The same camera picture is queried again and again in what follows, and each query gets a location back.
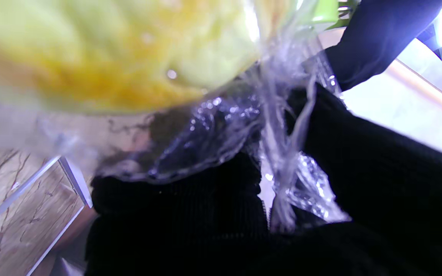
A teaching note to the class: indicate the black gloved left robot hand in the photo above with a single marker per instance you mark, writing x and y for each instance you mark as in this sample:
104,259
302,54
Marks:
374,38

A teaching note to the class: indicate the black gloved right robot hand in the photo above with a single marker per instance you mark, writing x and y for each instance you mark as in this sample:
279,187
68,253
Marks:
378,199

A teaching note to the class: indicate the small wooden table white frame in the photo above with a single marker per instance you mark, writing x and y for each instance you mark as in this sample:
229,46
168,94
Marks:
77,180

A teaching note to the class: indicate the yellow pineapple bun bread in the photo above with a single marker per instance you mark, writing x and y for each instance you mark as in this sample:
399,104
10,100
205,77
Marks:
109,50

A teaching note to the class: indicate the clear plastic bread bag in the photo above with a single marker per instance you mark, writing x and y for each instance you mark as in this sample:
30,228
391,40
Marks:
221,130

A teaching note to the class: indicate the green plastic sealing clip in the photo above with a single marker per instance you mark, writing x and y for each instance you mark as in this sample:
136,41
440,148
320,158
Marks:
326,11

